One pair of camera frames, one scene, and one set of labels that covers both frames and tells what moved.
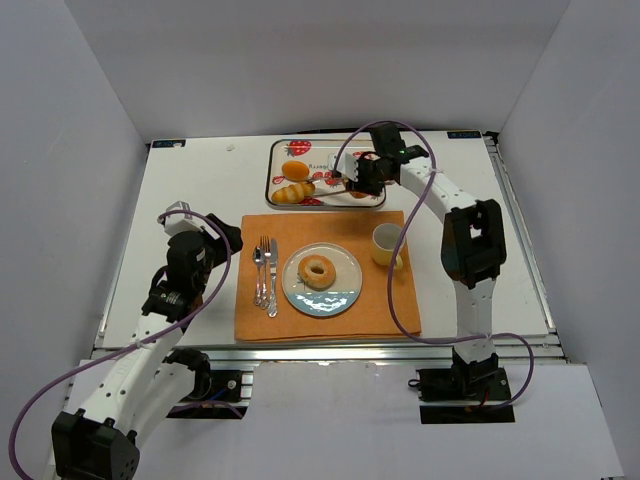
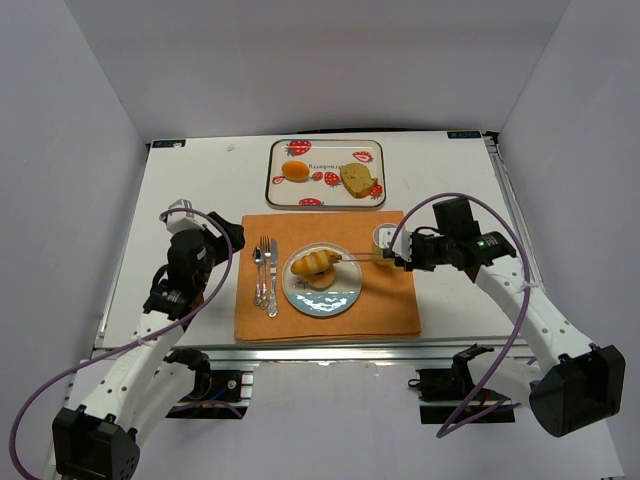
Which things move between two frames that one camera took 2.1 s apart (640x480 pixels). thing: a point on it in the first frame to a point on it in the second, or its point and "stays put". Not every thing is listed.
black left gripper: (226, 237) stays put
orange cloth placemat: (266, 243) stays put
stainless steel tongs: (328, 193) to (365, 259)
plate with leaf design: (329, 302) stays put
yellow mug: (385, 237) stays put
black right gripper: (364, 180) to (412, 255)
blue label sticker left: (168, 143) stays put
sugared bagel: (316, 272) stays put
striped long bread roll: (292, 194) to (315, 262)
